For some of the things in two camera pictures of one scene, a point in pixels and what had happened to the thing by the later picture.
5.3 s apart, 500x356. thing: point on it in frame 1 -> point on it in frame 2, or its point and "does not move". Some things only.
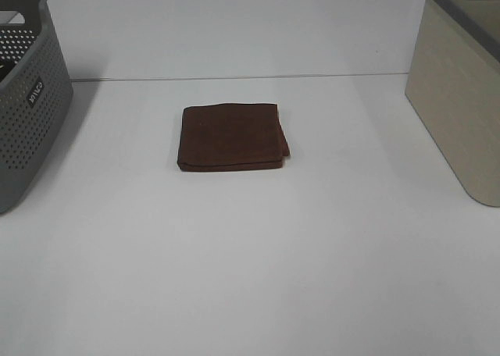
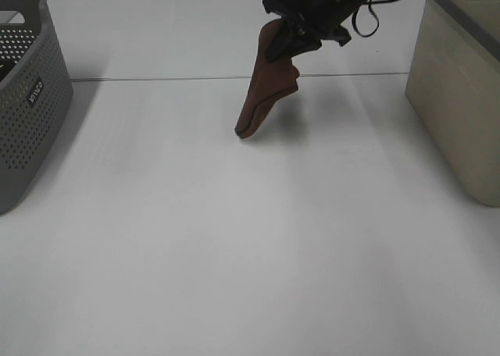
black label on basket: [35, 92] does not move
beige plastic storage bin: [453, 80] does not move
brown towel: [225, 137] -> [271, 81]
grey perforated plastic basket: [35, 91] does not move
